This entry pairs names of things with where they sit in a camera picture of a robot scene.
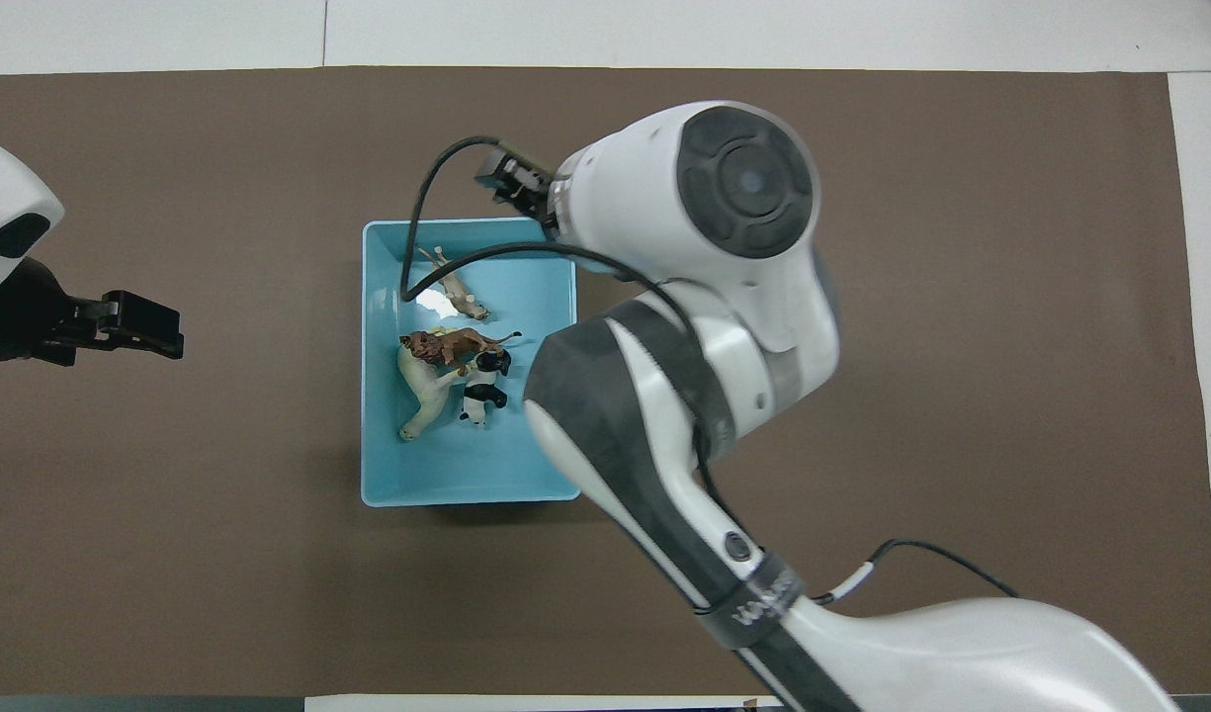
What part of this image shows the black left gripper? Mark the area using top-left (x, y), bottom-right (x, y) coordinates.
top-left (0, 257), bottom-right (186, 368)

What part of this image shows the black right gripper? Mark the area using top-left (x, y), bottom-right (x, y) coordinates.
top-left (474, 145), bottom-right (559, 235)

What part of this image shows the orange tiger toy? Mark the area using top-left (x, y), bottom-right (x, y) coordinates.
top-left (413, 243), bottom-right (491, 322)

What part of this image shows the brown lion toy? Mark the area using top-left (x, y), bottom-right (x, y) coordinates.
top-left (398, 328), bottom-right (524, 378)

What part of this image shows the black white panda toy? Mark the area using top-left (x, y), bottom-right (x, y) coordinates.
top-left (458, 350), bottom-right (513, 428)

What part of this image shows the cream white horse toy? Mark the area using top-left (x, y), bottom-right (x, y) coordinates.
top-left (396, 326), bottom-right (479, 442)

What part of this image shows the light blue storage box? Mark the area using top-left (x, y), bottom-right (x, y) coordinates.
top-left (361, 219), bottom-right (580, 509)

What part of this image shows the brown table mat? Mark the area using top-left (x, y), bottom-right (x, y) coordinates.
top-left (0, 67), bottom-right (1211, 697)

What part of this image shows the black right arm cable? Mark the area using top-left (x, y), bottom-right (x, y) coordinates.
top-left (398, 135), bottom-right (1021, 607)

